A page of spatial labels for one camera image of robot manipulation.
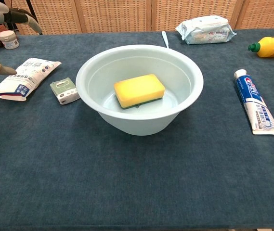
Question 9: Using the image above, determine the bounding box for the small white jar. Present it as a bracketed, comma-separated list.
[0, 30, 20, 50]

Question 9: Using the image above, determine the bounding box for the blue white toothpaste tube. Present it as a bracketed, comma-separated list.
[233, 69, 274, 135]

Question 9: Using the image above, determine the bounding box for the wicker folding screen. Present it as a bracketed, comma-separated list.
[4, 0, 274, 36]

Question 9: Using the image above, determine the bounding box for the light blue plastic basin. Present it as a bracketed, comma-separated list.
[75, 44, 204, 137]

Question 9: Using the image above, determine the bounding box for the small green tissue pack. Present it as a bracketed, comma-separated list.
[50, 77, 81, 105]

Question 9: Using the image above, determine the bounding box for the light blue toothbrush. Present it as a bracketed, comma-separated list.
[161, 31, 171, 49]

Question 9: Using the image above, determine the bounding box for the wet wipes pack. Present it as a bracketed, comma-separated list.
[175, 15, 237, 45]

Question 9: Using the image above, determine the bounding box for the white refill pouch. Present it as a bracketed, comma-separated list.
[0, 57, 62, 102]

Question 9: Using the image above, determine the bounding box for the green yellow sponge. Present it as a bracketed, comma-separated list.
[113, 74, 166, 110]

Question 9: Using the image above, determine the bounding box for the black tripod stand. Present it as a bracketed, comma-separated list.
[26, 0, 43, 35]

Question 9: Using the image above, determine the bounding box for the blue table cloth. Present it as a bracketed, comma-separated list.
[0, 28, 274, 229]

